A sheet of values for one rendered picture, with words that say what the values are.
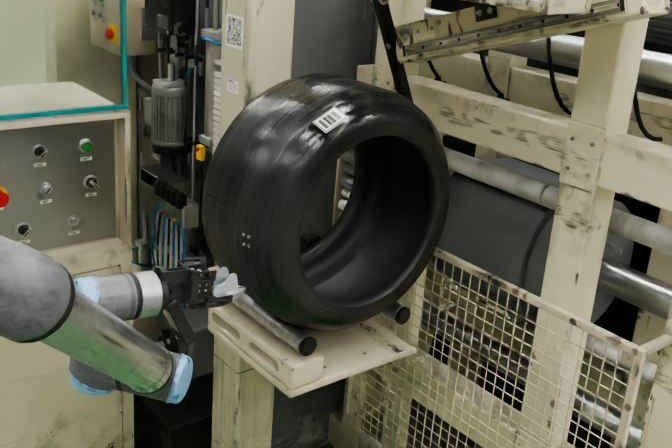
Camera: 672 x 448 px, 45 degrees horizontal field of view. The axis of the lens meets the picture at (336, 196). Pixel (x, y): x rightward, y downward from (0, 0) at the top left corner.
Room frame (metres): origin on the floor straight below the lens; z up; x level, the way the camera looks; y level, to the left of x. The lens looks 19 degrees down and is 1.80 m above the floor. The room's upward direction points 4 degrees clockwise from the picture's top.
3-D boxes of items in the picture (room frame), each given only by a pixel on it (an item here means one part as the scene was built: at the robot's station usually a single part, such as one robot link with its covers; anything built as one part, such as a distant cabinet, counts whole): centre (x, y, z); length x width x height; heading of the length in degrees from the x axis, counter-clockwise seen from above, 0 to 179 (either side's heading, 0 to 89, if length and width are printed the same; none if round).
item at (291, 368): (1.70, 0.15, 0.84); 0.36 x 0.09 x 0.06; 40
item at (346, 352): (1.79, 0.04, 0.80); 0.37 x 0.36 x 0.02; 130
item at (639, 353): (1.83, -0.36, 0.65); 0.90 x 0.02 x 0.70; 40
